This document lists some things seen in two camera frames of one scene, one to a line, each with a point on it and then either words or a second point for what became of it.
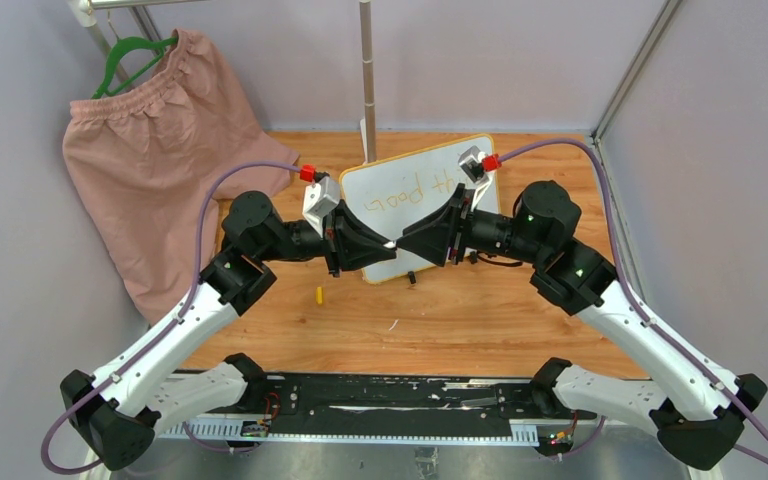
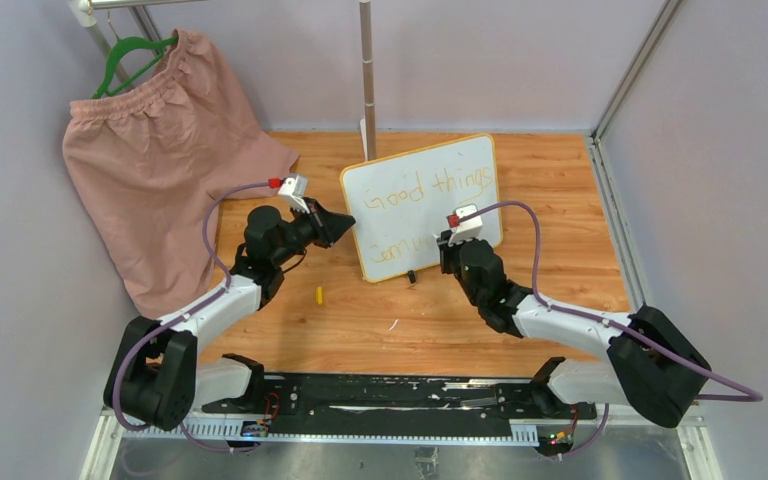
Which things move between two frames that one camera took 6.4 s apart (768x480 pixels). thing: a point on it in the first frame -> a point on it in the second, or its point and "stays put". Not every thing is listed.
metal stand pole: [367, 44] stays put
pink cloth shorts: [143, 160] stays put
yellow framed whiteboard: [396, 194] stays put
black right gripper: [450, 228] -> [447, 251]
